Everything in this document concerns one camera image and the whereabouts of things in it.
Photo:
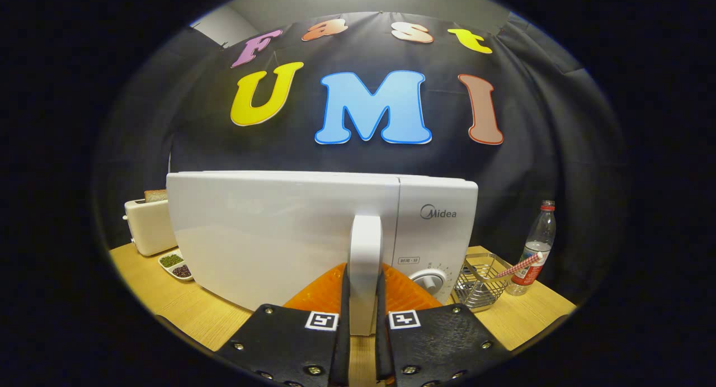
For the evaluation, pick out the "white microwave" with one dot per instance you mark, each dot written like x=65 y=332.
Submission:
x=268 y=230

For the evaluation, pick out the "toast slice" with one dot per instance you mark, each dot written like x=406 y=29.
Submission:
x=155 y=196

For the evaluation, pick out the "white sectioned dish with beans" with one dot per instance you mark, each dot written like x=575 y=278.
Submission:
x=176 y=267

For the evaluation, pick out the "cream toaster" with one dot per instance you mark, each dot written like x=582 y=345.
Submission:
x=148 y=227

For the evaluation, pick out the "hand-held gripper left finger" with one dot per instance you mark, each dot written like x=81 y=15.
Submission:
x=340 y=342

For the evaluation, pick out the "red white striped straw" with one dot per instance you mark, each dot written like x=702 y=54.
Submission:
x=520 y=265

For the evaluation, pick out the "clear plastic bottle red cap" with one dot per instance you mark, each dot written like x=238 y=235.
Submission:
x=538 y=236

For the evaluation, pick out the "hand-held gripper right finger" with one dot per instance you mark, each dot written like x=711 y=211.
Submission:
x=382 y=342

